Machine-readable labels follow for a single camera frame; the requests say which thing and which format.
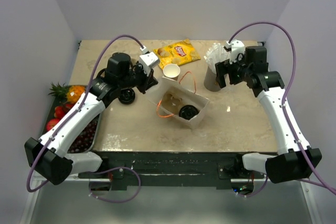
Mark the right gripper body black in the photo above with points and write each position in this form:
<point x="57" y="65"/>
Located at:
<point x="237" y="73"/>

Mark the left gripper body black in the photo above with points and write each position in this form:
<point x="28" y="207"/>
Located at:
<point x="143" y="80"/>

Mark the brown paper cup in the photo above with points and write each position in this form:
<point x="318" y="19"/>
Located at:
<point x="172" y="71"/>

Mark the brown paper takeout bag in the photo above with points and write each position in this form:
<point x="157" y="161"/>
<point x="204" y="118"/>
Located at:
<point x="189" y="97"/>

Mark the black coffee cup lid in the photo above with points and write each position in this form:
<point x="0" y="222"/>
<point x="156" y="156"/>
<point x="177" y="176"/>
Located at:
<point x="187" y="112"/>

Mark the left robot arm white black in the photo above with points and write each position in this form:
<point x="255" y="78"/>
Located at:
<point x="49" y="155"/>

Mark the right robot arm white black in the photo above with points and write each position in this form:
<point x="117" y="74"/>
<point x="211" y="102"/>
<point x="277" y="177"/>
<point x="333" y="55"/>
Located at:
<point x="295" y="157"/>

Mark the grey straw holder cup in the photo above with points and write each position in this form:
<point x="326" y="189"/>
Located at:
<point x="210" y="82"/>

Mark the yellow Lays chips bag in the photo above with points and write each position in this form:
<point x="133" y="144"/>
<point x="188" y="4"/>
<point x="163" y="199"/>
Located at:
<point x="179" y="53"/>

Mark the toy pineapple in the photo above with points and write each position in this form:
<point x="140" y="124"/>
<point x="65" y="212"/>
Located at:
<point x="69" y="93"/>

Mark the dark grapes bunch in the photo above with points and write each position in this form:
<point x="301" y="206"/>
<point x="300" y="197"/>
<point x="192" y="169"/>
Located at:
<point x="84" y="140"/>

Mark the small red fruits cluster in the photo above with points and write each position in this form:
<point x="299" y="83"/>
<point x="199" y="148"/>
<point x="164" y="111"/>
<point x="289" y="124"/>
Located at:
<point x="62" y="110"/>

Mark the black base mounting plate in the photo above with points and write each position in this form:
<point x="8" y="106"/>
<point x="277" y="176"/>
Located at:
<point x="171" y="169"/>

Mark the grey fruit tray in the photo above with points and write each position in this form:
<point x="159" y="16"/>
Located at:
<point x="58" y="102"/>

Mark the large red apple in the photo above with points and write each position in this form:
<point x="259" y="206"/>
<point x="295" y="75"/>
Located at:
<point x="52" y="123"/>

